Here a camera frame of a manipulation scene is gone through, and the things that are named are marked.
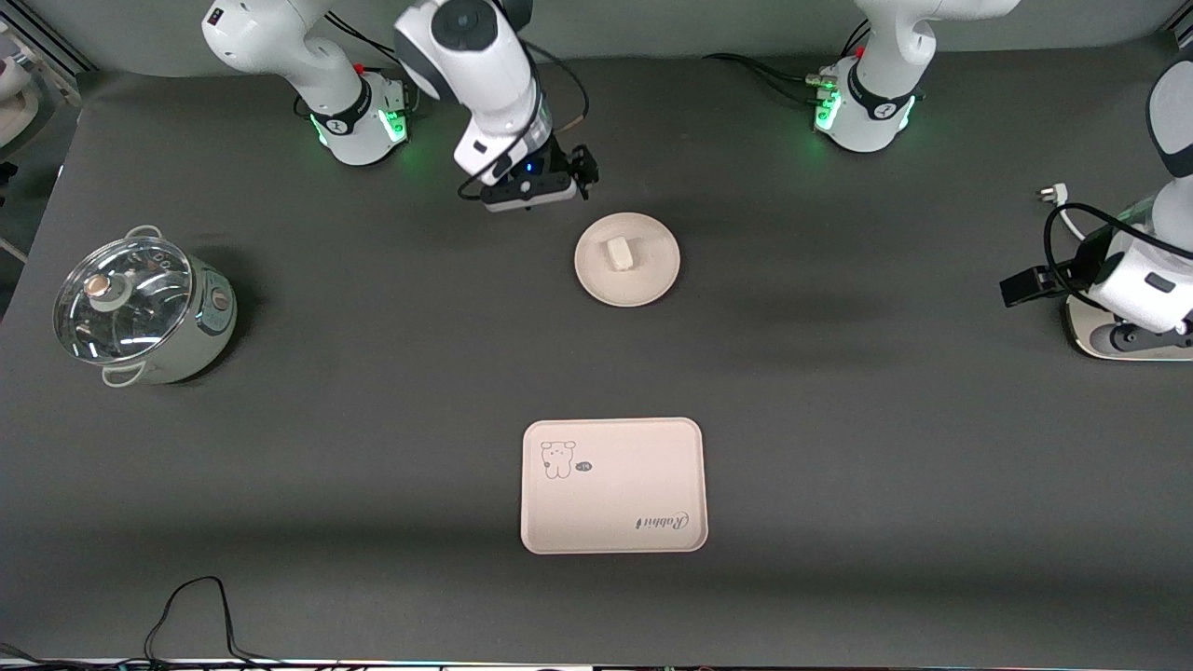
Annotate round cream plate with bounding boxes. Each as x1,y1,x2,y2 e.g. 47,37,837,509
574,212,681,308

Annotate cream rectangular rabbit tray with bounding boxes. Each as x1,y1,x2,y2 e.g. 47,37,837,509
520,417,709,555

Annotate pale green electric pot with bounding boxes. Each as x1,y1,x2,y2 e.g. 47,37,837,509
53,224,239,388

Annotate white round background object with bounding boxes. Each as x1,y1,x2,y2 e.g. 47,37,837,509
0,37,44,150

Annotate white toaster power plug cord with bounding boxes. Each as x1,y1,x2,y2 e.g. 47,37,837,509
1036,184,1112,245

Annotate black left arm base cables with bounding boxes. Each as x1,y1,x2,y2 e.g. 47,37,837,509
702,19,872,105

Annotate black arm base cables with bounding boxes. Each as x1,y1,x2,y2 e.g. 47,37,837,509
322,9,432,117
702,19,872,105

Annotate black right arm base cables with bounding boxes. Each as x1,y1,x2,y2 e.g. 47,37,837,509
322,9,432,117

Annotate black looped table cable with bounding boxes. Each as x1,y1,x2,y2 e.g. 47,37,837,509
144,575,285,668

